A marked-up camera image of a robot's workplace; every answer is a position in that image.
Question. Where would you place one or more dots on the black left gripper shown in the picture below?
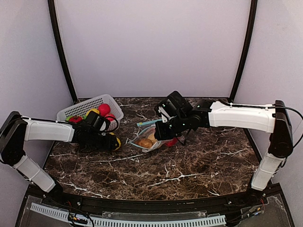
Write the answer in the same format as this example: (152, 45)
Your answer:
(110, 141)

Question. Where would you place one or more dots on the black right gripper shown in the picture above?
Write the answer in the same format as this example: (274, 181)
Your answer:
(162, 130)

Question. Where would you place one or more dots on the red toy bell pepper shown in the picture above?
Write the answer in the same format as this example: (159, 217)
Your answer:
(171, 143)

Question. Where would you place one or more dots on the yellow toy lemon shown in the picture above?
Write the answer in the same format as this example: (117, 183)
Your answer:
(93, 110)
(116, 143)

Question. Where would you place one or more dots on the yellow orange toy peach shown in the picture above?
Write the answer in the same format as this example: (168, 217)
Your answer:
(152, 138)

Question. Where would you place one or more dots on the clear zip bag blue zipper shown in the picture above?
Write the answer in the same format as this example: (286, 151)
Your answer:
(145, 125)

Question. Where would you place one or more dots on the brown toy potato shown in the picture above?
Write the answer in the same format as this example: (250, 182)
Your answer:
(144, 142)

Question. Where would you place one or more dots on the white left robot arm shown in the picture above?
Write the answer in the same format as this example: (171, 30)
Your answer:
(21, 137)

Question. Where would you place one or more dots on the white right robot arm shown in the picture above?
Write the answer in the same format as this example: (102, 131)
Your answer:
(272, 119)

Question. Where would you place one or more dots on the red toy tomato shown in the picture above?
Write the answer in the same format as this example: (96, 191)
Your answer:
(75, 119)

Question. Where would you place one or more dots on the pink red toy fruit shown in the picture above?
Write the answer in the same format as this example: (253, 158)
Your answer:
(104, 109)

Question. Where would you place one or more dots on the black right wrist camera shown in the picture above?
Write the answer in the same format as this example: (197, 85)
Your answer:
(173, 105)

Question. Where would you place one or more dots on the white slotted cable duct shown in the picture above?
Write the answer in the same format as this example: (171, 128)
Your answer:
(114, 219)

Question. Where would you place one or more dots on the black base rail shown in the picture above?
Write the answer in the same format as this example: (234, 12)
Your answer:
(227, 203)

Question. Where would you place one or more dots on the black frame post left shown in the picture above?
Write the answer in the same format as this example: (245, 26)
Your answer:
(60, 50)

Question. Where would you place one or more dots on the black frame post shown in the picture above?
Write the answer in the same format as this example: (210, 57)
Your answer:
(60, 50)
(245, 49)

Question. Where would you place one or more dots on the black frame post right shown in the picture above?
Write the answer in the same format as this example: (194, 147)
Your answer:
(245, 49)

